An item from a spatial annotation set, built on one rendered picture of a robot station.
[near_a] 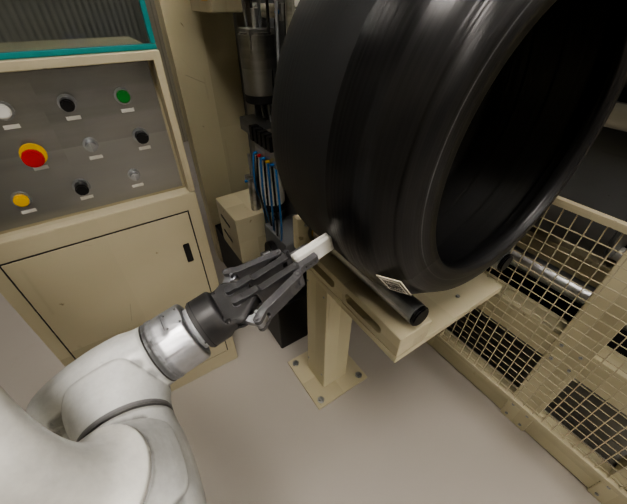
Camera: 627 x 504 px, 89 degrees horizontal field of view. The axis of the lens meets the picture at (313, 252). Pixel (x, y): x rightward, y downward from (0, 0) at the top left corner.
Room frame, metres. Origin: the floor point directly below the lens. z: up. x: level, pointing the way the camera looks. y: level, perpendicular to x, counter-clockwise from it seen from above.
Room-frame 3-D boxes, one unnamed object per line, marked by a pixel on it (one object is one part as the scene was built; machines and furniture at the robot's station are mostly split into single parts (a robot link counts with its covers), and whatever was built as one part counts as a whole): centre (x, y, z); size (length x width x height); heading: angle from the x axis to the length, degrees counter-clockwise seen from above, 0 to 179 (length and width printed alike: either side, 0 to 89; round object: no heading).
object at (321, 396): (0.82, -0.06, 0.01); 0.27 x 0.27 x 0.02; 33
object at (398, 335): (0.54, -0.10, 0.83); 0.36 x 0.09 x 0.06; 33
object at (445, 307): (0.62, -0.22, 0.80); 0.37 x 0.36 x 0.02; 123
